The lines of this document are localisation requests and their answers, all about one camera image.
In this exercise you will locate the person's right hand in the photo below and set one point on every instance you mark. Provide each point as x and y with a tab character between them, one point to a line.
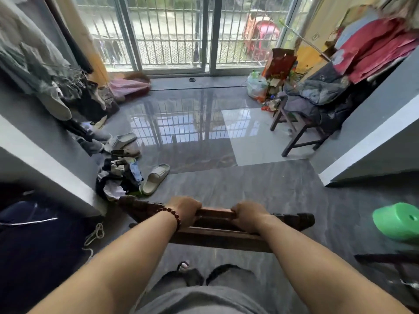
252	217

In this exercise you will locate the person's left hand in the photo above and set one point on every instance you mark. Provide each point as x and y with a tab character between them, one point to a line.
185	209

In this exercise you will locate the wooden folding table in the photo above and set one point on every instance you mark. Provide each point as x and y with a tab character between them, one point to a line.
212	232

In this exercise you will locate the green plastic stool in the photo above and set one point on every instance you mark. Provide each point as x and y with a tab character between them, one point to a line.
397	222

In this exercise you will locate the person's right forearm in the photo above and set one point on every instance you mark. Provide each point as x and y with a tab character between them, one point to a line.
327	274

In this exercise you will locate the person's left forearm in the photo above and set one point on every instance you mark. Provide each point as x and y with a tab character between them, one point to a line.
108	274

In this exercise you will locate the person's grey trousers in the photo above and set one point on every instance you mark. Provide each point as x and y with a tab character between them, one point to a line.
229	277

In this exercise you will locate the person's grey shirt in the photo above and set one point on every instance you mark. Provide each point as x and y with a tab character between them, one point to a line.
203	302

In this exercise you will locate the beige rubber slipper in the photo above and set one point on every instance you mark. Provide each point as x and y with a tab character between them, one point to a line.
155	179

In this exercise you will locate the black white woven sandal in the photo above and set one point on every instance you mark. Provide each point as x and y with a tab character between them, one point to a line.
183	266

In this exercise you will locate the pile of mixed clothes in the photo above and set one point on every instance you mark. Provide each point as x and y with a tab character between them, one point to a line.
118	179

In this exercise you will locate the tan rubber slipper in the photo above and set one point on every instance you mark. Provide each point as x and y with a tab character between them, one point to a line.
126	152

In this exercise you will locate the grey rubber slipper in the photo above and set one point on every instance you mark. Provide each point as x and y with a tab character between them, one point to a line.
121	142

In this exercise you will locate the dark wooden side chair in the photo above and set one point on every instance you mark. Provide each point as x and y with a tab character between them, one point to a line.
294	134

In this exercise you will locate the red plastic bag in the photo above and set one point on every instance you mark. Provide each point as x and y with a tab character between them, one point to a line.
266	106

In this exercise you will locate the white plastic bag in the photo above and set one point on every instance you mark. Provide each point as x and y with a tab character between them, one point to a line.
257	86

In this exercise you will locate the black hanging garment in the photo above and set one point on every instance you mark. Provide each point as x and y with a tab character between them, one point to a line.
78	127

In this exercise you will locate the pink folded umbrella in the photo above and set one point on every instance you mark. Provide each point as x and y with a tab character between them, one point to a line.
129	86

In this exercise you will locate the dark wooden dining chair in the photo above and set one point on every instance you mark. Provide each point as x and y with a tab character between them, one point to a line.
386	268

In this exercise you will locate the black quilted bear print jacket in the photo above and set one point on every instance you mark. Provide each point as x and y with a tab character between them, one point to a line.
320	88

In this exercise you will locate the white clothes hanger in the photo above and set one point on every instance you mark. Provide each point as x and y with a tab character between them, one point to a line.
29	221

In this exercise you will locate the red printed carton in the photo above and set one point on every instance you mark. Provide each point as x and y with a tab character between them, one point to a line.
281	63

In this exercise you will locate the brown printed cardboard box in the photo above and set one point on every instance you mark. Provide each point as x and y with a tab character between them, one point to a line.
311	58

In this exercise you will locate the clip drying hanger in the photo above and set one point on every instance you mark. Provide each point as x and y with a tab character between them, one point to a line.
72	78

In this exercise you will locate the grey sliding glass door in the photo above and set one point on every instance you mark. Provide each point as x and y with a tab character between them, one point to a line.
216	29
205	29

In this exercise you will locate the red covered vehicle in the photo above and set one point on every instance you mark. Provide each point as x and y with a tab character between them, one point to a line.
262	35

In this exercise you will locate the pale wooden pole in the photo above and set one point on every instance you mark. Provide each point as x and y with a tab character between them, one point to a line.
304	40

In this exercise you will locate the grey framed window panel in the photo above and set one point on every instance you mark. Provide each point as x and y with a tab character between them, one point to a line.
98	29

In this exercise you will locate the red patterned shirt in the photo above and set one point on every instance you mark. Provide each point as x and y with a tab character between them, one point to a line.
370	45

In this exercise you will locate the light blue cloth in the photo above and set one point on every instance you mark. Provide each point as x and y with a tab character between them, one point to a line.
355	27

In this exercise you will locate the beige hanging garment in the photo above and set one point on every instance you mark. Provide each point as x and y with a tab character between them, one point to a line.
32	45

